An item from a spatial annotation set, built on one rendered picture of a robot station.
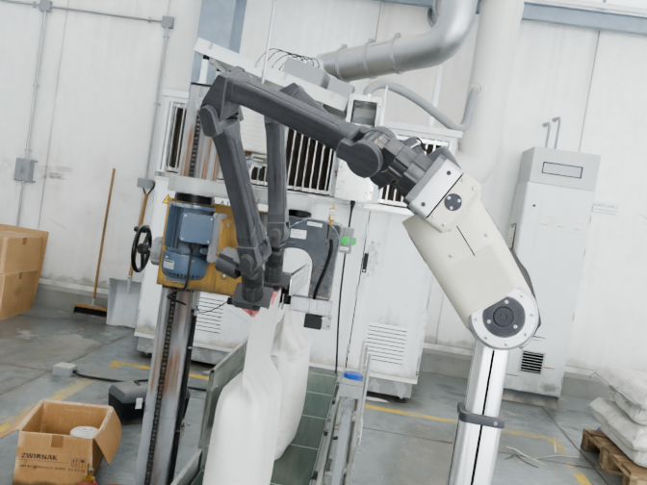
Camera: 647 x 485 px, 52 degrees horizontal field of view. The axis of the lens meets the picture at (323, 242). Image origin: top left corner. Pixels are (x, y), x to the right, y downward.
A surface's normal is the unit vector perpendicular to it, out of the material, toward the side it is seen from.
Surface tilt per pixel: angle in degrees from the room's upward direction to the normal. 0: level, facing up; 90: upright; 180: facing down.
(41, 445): 90
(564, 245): 90
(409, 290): 91
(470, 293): 115
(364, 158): 119
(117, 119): 90
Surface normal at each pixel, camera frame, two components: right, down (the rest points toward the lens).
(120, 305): -0.04, -0.20
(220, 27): -0.08, 0.04
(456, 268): 0.18, 0.50
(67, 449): 0.19, 0.07
